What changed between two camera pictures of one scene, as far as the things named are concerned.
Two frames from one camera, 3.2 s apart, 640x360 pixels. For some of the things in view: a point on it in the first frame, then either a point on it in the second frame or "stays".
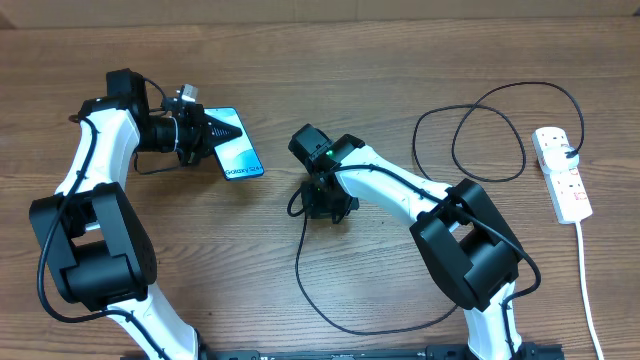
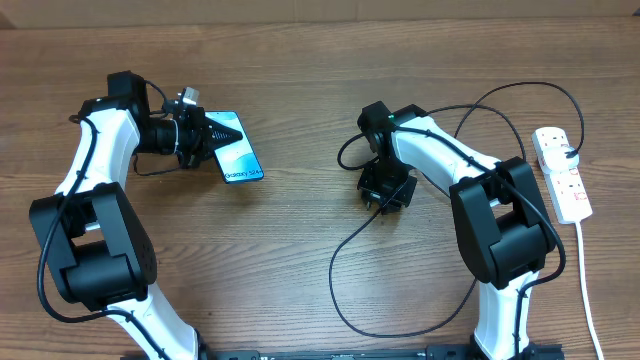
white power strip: (566, 190) stays
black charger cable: (343, 326) to (386, 205)
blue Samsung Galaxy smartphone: (238, 157) stays
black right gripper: (314, 208) to (372, 193)
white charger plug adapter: (554, 159) stays
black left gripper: (206, 132) stays
